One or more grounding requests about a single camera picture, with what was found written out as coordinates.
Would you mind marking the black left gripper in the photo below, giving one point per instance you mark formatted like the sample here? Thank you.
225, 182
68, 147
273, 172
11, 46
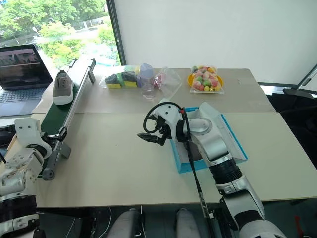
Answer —
47, 142

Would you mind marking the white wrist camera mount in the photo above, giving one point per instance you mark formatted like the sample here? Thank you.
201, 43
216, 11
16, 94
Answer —
168, 116
26, 130

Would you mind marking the bag of colourful candy balls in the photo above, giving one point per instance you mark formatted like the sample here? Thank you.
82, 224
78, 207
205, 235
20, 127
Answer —
206, 78

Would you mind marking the blue open shoebox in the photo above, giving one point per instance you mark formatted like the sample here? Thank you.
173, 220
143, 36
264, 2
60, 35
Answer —
230, 138

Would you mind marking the grey rounded shape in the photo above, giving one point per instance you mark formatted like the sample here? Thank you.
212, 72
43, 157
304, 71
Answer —
185, 223
126, 223

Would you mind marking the clear purple baby bottle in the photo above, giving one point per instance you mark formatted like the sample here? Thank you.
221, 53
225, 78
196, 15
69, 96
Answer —
146, 79

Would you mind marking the clear plastic bag pink items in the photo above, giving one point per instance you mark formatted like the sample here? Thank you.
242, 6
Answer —
167, 83

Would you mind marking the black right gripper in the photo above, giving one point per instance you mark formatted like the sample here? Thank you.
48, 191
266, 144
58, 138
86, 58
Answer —
164, 129

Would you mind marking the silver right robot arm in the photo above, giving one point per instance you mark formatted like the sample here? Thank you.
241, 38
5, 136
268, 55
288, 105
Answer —
213, 146

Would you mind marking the grey canvas shoe white sole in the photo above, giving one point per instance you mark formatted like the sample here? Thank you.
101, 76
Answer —
63, 89

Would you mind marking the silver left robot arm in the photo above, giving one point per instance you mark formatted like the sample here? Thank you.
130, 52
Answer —
22, 161

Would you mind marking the green belt conveyor silver rail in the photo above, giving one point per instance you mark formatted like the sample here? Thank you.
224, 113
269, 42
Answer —
74, 106

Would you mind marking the bag of yellow green sponges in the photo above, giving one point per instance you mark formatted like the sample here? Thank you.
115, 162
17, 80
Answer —
121, 80

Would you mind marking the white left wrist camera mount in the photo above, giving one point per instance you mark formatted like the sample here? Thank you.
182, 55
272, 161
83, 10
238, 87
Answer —
26, 130

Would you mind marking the black window frame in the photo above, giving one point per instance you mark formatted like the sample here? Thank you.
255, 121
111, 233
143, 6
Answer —
117, 32

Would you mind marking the white pole black base stand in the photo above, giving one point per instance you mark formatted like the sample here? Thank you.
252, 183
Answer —
301, 90

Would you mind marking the grey open laptop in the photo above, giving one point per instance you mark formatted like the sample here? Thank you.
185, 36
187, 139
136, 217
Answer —
22, 74

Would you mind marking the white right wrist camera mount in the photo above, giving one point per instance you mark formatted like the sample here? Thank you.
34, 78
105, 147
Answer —
168, 116

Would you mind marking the yellow plate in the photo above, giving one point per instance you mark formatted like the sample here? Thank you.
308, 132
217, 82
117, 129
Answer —
189, 79

